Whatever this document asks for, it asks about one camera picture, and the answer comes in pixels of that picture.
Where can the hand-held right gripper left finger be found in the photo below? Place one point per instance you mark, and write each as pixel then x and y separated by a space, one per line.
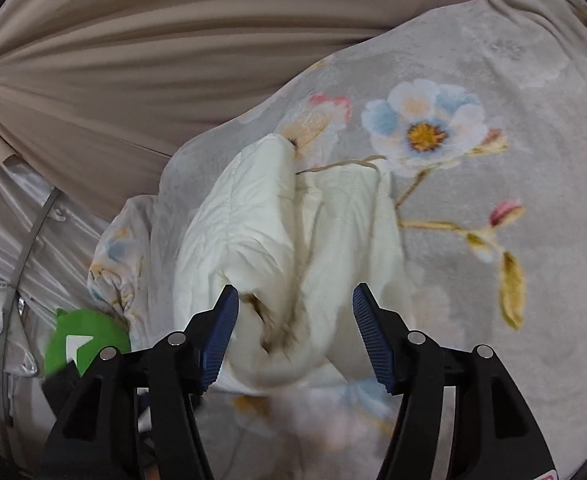
pixel 218 340

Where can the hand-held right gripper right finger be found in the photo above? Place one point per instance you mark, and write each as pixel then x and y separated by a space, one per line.
pixel 371 335

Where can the white floral crumpled sheet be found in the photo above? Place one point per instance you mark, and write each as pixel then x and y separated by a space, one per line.
pixel 123 260

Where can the grey floral blanket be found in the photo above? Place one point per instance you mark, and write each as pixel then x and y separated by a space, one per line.
pixel 473 260

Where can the white satin cloth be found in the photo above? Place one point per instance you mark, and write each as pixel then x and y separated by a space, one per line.
pixel 3 220

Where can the beige pleated curtain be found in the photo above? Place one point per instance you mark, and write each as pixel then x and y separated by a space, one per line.
pixel 173 60

